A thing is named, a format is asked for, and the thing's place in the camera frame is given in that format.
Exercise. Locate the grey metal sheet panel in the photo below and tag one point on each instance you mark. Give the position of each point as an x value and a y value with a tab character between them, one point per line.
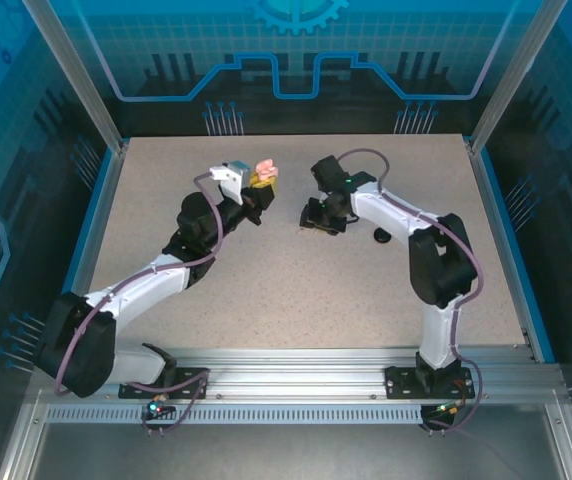
291	455

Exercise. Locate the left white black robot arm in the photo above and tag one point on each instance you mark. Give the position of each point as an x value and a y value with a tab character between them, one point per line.
141	285

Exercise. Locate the small LED circuit board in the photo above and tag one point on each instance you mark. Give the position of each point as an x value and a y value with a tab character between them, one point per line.
446	411
157	409

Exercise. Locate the aluminium front rail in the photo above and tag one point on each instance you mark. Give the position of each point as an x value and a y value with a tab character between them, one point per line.
291	375

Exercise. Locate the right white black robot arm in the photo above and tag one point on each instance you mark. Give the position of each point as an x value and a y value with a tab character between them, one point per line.
391	210

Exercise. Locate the aluminium frame post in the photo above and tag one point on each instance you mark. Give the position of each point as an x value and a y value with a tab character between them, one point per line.
516	75
76	75

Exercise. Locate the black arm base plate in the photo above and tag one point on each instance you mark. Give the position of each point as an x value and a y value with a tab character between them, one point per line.
191	380
401	382

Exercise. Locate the aluminium side rail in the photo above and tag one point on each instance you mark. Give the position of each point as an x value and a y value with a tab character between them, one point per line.
481	180
111	180

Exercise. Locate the pink earbud charging case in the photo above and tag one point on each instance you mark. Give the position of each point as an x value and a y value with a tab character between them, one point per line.
267	169

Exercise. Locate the black earbud charging case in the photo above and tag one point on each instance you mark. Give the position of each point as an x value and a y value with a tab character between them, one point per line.
382	236

